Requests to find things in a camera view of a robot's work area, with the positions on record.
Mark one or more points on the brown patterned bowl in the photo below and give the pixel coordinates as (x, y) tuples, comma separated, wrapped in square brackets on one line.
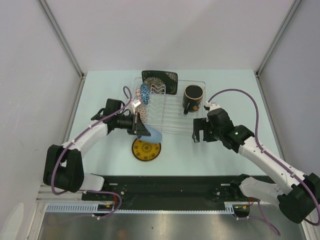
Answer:
[(142, 111)]

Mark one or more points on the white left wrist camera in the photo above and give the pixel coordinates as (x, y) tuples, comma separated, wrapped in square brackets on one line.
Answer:
[(133, 105)]

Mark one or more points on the light blue plastic cup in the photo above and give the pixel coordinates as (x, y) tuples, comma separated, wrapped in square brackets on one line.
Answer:
[(154, 138)]

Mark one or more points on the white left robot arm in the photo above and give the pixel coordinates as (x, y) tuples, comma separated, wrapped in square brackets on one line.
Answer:
[(64, 170)]

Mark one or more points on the black floral square plate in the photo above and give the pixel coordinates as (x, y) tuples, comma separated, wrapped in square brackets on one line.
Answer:
[(159, 81)]

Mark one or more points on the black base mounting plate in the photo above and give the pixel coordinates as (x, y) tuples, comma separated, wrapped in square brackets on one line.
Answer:
[(171, 191)]

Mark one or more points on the aluminium frame rail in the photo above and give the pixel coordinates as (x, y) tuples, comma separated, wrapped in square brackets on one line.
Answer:
[(45, 194)]

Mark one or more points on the red lacquer cup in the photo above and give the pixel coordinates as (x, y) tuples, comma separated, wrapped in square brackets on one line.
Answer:
[(192, 97)]

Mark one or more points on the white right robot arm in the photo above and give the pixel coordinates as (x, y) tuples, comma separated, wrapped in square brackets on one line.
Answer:
[(295, 193)]

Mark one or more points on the blue patterned bowl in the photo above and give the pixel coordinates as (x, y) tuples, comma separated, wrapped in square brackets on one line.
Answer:
[(142, 93)]

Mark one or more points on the yellow round saucer plate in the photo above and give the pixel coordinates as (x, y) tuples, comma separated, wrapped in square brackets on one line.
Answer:
[(145, 151)]

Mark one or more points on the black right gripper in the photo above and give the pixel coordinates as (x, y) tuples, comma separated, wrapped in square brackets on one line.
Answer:
[(201, 124)]

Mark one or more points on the white slotted cable duct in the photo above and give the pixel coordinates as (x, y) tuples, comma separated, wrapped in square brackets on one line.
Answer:
[(103, 208)]

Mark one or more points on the white wire dish rack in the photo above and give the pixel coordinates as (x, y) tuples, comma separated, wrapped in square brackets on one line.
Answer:
[(165, 112)]

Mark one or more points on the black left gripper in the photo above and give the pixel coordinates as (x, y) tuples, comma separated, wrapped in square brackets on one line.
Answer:
[(138, 128)]

